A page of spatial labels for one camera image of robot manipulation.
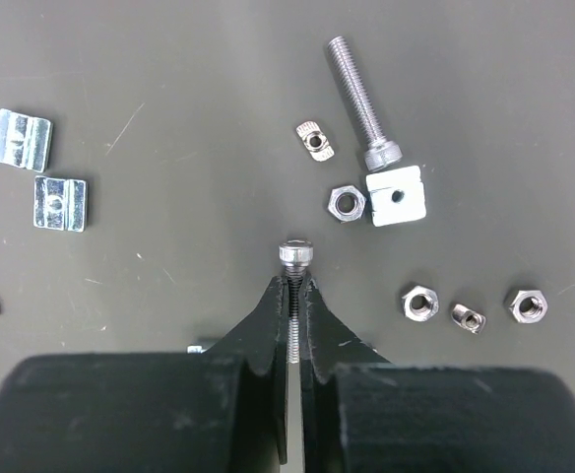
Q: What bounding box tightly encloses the silver hex nut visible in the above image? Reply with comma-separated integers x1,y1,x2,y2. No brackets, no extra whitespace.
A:
505,289,548,324
401,285,440,322
327,185,366,224

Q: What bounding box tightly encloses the square slide nut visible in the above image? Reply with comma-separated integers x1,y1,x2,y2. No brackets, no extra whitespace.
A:
186,338,218,354
32,176,88,233
0,108,53,173
365,166,426,228

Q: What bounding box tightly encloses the small silver t-nut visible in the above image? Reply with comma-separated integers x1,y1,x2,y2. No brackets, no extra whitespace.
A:
451,304,486,334
295,120,335,163

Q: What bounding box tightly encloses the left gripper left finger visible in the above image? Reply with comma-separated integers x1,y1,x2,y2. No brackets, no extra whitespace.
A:
0,277,288,472

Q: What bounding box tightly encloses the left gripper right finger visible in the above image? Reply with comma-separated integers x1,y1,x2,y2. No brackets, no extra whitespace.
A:
300,278,575,472

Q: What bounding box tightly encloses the silver socket screw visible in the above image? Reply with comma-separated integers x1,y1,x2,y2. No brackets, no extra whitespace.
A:
327,35,403,172
279,239,314,364

